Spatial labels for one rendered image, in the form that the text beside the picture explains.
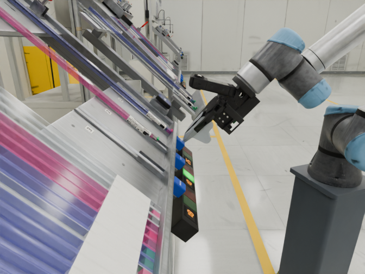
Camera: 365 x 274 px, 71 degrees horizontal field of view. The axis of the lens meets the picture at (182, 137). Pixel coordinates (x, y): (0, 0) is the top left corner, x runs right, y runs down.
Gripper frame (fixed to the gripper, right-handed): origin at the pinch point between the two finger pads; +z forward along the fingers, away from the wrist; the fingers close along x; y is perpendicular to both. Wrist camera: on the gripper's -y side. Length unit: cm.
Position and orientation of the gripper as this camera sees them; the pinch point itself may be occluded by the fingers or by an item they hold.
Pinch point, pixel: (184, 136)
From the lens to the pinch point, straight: 68.3
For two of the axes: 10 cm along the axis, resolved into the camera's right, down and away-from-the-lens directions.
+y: 7.4, 6.3, 2.3
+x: 0.0, -3.5, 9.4
